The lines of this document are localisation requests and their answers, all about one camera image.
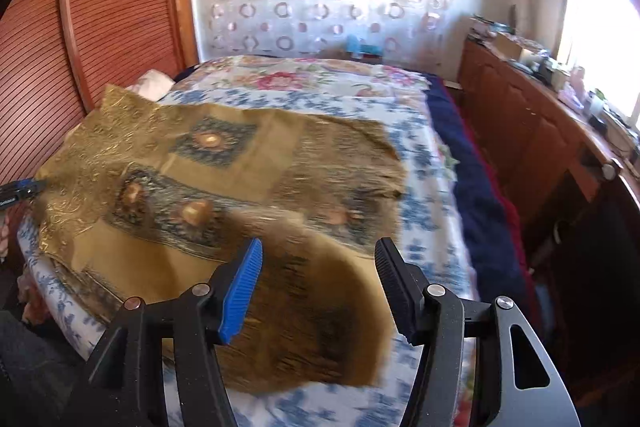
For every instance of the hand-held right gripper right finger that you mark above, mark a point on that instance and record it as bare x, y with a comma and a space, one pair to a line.
397, 287

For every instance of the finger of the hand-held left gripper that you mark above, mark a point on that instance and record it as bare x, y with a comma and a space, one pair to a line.
26, 194
25, 183

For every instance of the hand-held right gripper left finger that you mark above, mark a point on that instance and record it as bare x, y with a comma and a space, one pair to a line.
242, 292

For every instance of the gold patterned garment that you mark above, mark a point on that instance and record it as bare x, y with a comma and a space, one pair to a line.
225, 167

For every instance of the blue floral bed sheet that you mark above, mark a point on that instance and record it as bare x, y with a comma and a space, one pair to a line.
430, 217

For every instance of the pink floral cloth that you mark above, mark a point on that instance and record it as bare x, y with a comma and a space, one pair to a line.
30, 302

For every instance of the white pink pillow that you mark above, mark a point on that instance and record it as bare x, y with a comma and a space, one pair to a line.
150, 83

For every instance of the dark cloth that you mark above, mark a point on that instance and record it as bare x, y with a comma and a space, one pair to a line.
30, 367

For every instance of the wooden slatted wardrobe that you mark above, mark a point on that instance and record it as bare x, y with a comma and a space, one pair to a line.
100, 17

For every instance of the black chair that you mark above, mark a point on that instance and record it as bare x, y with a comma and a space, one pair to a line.
590, 282

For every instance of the wooden cabinet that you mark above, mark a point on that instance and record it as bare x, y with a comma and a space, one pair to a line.
510, 117

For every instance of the pink floral blanket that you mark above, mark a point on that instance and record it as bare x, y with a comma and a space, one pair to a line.
300, 79

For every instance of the round silver knob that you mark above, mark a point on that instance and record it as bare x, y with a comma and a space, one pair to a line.
610, 170

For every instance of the blue plastic bag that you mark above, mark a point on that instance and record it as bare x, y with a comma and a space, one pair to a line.
355, 46

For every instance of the cardboard box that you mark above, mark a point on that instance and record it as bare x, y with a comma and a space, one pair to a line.
507, 44

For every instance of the pink bottle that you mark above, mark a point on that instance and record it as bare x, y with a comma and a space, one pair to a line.
575, 87

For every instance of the green-capped bottle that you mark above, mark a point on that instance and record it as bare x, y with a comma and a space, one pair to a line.
597, 102

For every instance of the pile of patterned cloths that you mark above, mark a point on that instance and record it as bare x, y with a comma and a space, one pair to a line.
482, 27

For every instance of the wooden framed window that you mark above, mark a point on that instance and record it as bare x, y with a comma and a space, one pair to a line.
600, 32

